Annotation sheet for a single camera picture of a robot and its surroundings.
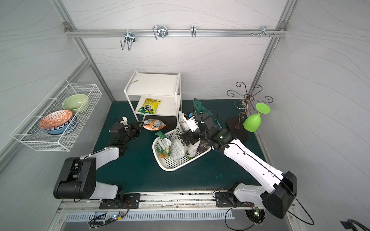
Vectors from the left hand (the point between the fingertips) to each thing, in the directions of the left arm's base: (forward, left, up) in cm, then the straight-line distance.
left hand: (144, 121), depth 88 cm
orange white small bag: (0, -5, -4) cm, 6 cm away
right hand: (-10, -27, +8) cm, 30 cm away
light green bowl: (-2, +32, +18) cm, 37 cm away
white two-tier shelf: (+7, -13, +17) cm, 23 cm away
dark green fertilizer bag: (0, -33, +13) cm, 36 cm away
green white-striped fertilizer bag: (-15, -14, -3) cm, 20 cm away
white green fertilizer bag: (-16, -30, -5) cm, 34 cm away
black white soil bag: (-12, -22, -6) cm, 25 cm away
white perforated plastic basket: (-20, -16, -16) cm, 30 cm away
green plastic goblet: (-5, -63, +7) cm, 64 cm away
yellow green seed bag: (+9, -2, +4) cm, 10 cm away
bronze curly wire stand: (+8, -61, -13) cm, 63 cm away
